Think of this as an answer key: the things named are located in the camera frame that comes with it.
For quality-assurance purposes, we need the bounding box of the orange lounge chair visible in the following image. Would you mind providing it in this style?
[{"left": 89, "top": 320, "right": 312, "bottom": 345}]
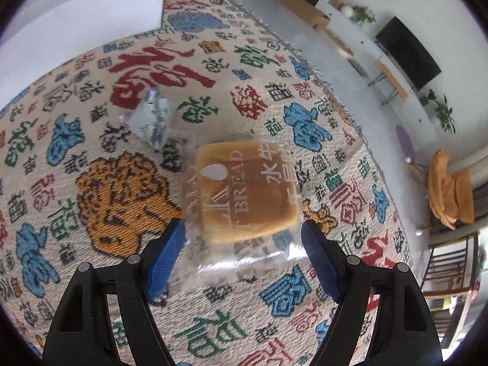
[{"left": 427, "top": 149, "right": 475, "bottom": 229}]

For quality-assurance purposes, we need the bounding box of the bread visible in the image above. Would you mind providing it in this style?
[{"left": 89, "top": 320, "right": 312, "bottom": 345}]
[{"left": 179, "top": 133, "right": 306, "bottom": 286}]

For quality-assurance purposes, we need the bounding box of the black television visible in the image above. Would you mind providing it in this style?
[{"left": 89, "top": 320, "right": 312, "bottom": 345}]
[{"left": 375, "top": 16, "right": 442, "bottom": 92}]

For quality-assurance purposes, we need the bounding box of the printed woven blanket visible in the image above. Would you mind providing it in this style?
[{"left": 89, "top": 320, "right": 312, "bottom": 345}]
[{"left": 0, "top": 0, "right": 414, "bottom": 366}]

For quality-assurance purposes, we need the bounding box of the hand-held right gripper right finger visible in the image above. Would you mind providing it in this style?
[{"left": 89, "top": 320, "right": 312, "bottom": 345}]
[{"left": 300, "top": 220, "right": 445, "bottom": 366}]

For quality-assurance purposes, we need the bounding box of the purple round mat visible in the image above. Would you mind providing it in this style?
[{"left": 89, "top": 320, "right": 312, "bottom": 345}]
[{"left": 395, "top": 124, "right": 416, "bottom": 164}]

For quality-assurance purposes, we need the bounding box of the dark wooden chair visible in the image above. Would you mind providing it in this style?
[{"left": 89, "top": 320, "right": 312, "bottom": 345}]
[{"left": 419, "top": 232, "right": 481, "bottom": 298}]

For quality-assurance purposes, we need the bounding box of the beige round floor cushion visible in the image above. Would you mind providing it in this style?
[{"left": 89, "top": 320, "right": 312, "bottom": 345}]
[{"left": 322, "top": 27, "right": 355, "bottom": 62}]

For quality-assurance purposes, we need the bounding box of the green flowering plant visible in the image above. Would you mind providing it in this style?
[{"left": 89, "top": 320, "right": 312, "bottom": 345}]
[{"left": 350, "top": 5, "right": 376, "bottom": 27}]

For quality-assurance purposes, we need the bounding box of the white television cabinet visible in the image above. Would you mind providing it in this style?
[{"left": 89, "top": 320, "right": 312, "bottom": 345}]
[{"left": 316, "top": 0, "right": 433, "bottom": 123}]

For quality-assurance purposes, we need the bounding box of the wooden bench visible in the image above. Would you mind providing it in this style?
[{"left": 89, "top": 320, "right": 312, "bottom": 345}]
[{"left": 368, "top": 59, "right": 408, "bottom": 105}]

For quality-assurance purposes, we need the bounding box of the silver snack packet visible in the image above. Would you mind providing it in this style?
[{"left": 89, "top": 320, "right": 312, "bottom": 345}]
[{"left": 118, "top": 86, "right": 191, "bottom": 153}]

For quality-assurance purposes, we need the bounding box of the large potted plant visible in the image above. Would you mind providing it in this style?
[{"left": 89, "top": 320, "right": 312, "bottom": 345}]
[{"left": 435, "top": 95, "right": 456, "bottom": 134}]

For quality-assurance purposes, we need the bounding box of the long white cardboard box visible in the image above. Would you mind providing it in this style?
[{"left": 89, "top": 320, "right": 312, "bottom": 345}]
[{"left": 0, "top": 0, "right": 170, "bottom": 111}]

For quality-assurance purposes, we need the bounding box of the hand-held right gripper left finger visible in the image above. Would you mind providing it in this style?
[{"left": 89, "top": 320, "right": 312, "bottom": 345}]
[{"left": 40, "top": 217, "right": 187, "bottom": 366}]

